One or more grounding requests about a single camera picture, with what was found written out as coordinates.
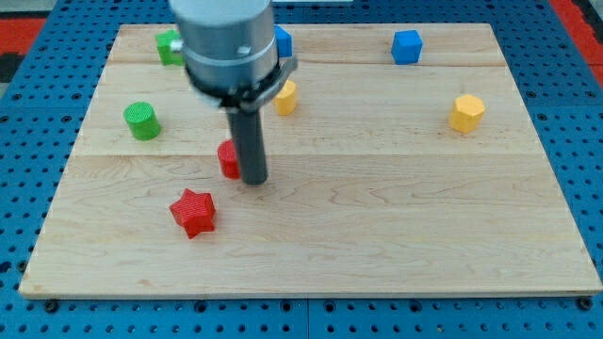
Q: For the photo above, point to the blue block behind arm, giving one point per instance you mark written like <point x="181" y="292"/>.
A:
<point x="284" y="42"/>

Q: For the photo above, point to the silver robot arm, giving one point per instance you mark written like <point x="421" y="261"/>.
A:
<point x="230" y="51"/>

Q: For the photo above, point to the yellow hexagon block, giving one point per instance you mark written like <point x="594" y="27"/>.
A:
<point x="466" y="113"/>

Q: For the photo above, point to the yellow cylinder block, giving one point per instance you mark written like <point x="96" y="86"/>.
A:
<point x="285" y="101"/>

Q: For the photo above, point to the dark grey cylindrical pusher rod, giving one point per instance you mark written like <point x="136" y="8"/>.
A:
<point x="247" y="136"/>

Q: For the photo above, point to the red cylinder block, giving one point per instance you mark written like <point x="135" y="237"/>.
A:
<point x="228" y="161"/>

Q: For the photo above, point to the wooden board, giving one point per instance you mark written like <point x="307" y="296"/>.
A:
<point x="370" y="195"/>

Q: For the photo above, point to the red star block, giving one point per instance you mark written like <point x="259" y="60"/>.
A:
<point x="194" y="212"/>

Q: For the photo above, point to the blue cube block right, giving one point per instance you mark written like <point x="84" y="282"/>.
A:
<point x="406" y="47"/>

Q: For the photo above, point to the green cylinder block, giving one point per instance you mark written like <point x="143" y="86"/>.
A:
<point x="142" y="121"/>

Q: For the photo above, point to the green cube block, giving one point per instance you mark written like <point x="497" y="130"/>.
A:
<point x="163" y="43"/>

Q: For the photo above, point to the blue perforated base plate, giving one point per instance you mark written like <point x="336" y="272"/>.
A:
<point x="48" y="97"/>

